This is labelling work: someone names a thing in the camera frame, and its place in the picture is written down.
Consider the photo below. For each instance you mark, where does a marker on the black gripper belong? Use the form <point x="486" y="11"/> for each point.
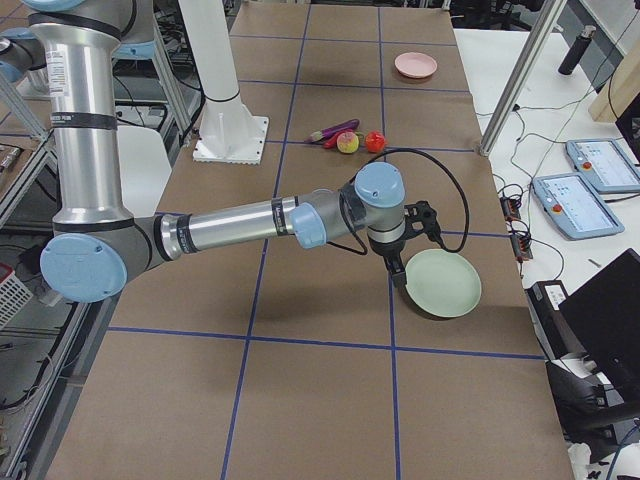
<point x="389" y="252"/>

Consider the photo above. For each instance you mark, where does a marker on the yellow pink peach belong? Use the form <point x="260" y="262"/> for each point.
<point x="347" y="142"/>

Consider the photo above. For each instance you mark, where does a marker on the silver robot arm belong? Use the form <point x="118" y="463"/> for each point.
<point x="98" y="244"/>

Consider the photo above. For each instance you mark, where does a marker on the green plate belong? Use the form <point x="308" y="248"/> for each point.
<point x="443" y="284"/>

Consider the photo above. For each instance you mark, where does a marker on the red chili pepper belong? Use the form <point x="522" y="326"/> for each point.
<point x="332" y="142"/>

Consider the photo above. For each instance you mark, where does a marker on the purple eggplant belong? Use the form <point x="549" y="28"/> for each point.
<point x="328" y="132"/>

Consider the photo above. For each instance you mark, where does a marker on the near blue teach pendant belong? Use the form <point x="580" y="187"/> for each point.
<point x="575" y="207"/>

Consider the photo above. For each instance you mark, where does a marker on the blue teach pendant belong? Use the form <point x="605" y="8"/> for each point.
<point x="575" y="207"/>
<point x="604" y="164"/>

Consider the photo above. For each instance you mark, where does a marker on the pink plate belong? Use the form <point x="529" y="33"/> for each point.
<point x="415" y="65"/>

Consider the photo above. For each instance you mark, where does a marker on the far blue teach pendant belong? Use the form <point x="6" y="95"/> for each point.
<point x="604" y="164"/>

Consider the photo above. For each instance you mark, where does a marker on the black water bottle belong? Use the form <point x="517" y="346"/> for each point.
<point x="577" y="50"/>

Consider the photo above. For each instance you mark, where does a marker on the white plastic chair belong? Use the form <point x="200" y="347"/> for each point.
<point x="144" y="169"/>

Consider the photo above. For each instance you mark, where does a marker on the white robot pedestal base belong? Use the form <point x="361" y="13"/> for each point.
<point x="228" y="132"/>

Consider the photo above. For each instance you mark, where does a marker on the aluminium frame post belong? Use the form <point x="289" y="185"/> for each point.
<point x="527" y="58"/>

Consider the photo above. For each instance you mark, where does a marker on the white wire basket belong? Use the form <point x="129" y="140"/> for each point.
<point x="14" y="296"/>

